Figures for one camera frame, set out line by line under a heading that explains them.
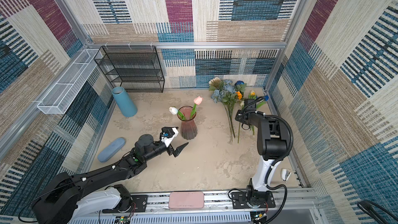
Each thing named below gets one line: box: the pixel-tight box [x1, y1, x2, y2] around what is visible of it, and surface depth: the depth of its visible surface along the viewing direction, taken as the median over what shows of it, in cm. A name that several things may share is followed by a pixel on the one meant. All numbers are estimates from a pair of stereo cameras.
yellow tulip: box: [248, 89, 257, 100], surface depth 114 cm
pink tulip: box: [190, 95, 204, 120], surface depth 78 cm
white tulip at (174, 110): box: [168, 106, 186, 121], surface depth 75 cm
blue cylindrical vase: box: [111, 86, 138, 118], surface depth 100 cm
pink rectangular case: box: [168, 191, 205, 209], surface depth 75 cm
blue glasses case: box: [97, 136, 126, 163], surface depth 91 cm
